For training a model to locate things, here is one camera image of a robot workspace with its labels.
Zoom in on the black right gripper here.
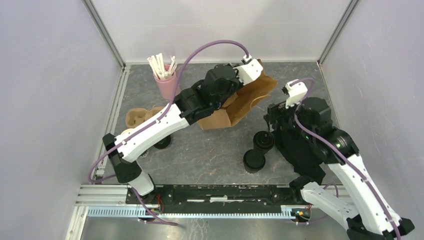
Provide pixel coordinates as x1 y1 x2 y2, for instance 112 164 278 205
263 95 315 140

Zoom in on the black plastic cup lid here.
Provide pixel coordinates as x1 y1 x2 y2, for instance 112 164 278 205
252 131 275 148
242 149 266 167

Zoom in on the black paper coffee cup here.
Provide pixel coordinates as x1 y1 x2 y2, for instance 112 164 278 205
253 146 273 155
244 165 264 174

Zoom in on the brown paper bag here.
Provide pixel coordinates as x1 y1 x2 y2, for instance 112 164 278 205
197 71 278 130

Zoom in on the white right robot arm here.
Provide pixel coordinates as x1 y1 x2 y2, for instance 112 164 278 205
264 97 415 240

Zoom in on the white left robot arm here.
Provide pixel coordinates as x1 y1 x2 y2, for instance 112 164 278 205
102 64 246 204

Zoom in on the black cloth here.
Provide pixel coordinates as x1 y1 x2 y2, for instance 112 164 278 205
272 130 326 184

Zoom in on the pink straw holder cup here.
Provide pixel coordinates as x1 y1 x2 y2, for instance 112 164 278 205
153 64 181 100

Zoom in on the stack of black lids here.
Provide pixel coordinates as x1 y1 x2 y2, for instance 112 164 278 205
153 135 172 150

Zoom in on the white wrapped straws bundle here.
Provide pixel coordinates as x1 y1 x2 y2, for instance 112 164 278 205
146 53 178 81

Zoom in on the brown cardboard cup carrier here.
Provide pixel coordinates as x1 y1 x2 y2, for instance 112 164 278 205
125 106 164 128

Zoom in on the stack of paper cups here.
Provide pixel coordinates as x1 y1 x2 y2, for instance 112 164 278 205
121 128 134 136

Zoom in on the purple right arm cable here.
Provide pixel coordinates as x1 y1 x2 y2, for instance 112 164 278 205
288 77 402 240

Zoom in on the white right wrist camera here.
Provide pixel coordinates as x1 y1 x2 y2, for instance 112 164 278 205
282 79 308 109

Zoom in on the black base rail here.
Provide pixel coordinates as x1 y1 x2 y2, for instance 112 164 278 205
141 184 307 214

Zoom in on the aluminium slotted cable duct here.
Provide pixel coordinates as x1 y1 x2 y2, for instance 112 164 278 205
74 185 312 220

